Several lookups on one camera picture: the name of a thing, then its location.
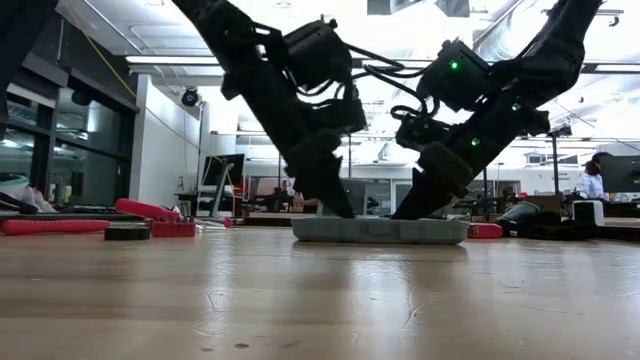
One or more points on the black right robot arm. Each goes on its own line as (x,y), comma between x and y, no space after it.
(550,60)

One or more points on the red plastic box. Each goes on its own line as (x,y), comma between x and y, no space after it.
(484,230)

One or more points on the white stepladder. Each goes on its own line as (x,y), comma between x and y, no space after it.
(220,190)

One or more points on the black ceiling spotlight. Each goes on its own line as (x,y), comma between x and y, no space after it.
(190,97)

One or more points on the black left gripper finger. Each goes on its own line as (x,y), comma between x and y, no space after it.
(327,190)

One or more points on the black work gloves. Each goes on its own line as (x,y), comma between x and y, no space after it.
(530,230)

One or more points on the black background rig frame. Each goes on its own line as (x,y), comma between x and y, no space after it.
(555,165)
(349,160)

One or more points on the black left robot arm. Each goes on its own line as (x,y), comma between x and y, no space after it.
(260,100)

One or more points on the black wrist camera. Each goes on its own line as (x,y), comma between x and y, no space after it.
(340,116)
(420,132)

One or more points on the dark tape roll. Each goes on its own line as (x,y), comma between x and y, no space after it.
(127,233)

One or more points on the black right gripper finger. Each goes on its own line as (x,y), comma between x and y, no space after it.
(425,200)

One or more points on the person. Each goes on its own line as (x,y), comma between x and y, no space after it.
(592,182)

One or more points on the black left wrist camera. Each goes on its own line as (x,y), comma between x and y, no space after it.
(340,116)

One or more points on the white box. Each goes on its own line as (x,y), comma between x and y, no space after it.
(589,212)

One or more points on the white door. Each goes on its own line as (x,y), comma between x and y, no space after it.
(402,195)

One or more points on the black computer monitor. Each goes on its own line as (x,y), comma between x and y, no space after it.
(620,174)
(225,170)

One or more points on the grey plastic tool case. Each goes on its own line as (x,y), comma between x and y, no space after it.
(380,232)

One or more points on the clear safety glasses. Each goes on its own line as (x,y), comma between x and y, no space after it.
(210,225)

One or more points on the white cloth bundle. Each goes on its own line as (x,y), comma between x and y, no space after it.
(20,195)

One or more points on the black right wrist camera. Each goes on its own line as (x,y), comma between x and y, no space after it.
(420,132)

